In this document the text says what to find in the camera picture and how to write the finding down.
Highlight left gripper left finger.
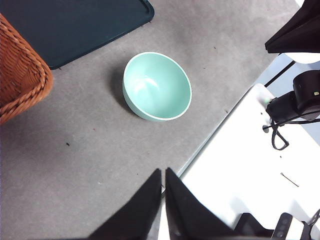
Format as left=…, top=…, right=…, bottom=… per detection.
left=87, top=168, right=163, bottom=240

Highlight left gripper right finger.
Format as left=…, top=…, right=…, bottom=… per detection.
left=164, top=167, right=237, bottom=240

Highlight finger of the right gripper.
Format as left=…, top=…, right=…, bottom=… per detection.
left=264, top=0, right=320, bottom=55

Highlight teal bowl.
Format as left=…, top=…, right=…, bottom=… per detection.
left=122, top=51, right=193, bottom=122

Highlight thin black pin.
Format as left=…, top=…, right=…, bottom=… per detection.
left=280, top=172, right=300, bottom=188

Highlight brown wicker basket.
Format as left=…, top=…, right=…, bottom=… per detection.
left=0, top=13, right=54, bottom=125

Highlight black rectangular tray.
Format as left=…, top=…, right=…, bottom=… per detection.
left=0, top=0, right=155, bottom=71

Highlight black camera on mount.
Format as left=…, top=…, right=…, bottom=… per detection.
left=265, top=71, right=320, bottom=126

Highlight black camera cable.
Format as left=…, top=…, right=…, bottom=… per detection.
left=262, top=109, right=320, bottom=151

